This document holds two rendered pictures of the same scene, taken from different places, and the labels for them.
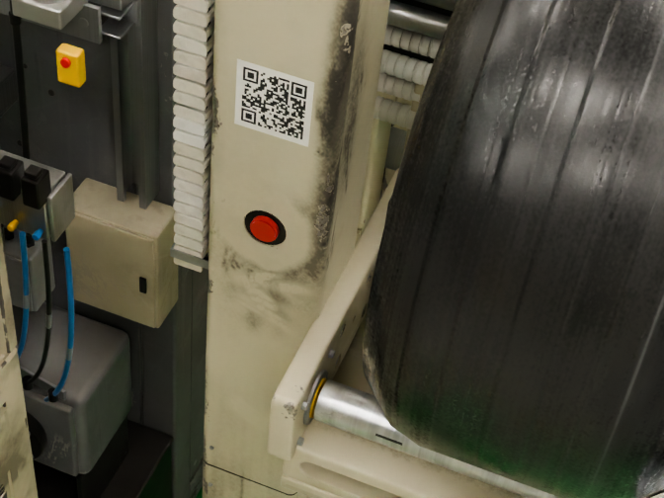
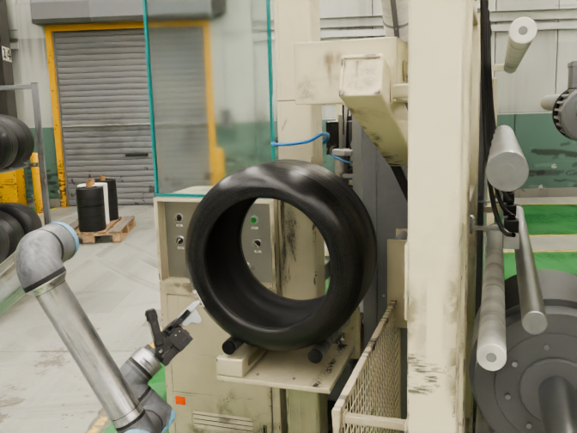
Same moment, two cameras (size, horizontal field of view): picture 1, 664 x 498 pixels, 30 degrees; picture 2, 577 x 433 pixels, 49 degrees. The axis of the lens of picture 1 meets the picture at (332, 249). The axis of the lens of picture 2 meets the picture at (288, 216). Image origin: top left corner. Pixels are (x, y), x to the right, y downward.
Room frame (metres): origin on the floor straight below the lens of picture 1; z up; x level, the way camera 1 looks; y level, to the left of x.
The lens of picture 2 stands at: (0.99, -2.19, 1.64)
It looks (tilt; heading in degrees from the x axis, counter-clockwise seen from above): 10 degrees down; 92
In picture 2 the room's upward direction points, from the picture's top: 2 degrees counter-clockwise
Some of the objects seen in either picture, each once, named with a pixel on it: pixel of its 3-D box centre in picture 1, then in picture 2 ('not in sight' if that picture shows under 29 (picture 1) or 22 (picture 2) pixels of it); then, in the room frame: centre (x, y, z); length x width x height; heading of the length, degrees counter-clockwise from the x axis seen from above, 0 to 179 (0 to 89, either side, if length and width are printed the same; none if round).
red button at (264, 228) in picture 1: (266, 225); not in sight; (0.90, 0.07, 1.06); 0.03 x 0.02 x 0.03; 74
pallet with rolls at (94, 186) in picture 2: not in sight; (96, 206); (-1.92, 6.11, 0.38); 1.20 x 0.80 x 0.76; 97
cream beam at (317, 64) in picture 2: not in sight; (367, 76); (1.15, -0.40, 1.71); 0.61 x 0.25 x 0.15; 74
